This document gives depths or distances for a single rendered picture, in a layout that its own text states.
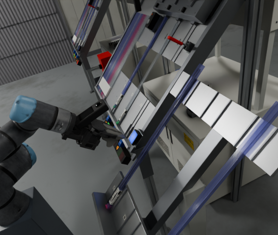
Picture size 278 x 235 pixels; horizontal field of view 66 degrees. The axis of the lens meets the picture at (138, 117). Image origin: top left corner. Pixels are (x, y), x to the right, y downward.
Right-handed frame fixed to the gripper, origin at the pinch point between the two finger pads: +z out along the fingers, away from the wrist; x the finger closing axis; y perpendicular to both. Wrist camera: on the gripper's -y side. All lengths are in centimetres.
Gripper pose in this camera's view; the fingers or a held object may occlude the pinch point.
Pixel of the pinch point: (122, 134)
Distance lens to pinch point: 77.8
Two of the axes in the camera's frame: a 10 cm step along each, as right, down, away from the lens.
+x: 3.7, 4.9, -7.9
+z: 7.7, 3.1, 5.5
